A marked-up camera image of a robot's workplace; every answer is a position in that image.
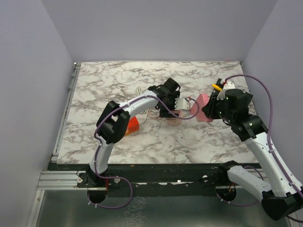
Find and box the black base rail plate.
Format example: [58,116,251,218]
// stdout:
[48,163,232,197]

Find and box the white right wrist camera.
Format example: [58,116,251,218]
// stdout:
[216,80,235,100]

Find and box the white power cable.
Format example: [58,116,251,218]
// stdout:
[136,86,166,125]

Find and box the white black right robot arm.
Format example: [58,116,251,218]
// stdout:
[201,88,303,220]

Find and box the black flat box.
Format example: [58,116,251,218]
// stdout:
[243,90,253,105]

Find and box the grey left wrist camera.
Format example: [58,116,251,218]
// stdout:
[175,97,191,111]

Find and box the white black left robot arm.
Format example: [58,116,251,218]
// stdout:
[88,78,180,187]

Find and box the pink triangular power strip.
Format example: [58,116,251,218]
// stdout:
[189,93,213,122]

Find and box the aluminium frame rail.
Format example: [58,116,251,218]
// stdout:
[26,61,303,227]

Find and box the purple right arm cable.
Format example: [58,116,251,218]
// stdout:
[220,75,303,223]

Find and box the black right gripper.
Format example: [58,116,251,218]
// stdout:
[203,93,234,123]

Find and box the round pink power strip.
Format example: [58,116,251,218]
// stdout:
[165,118,182,127]

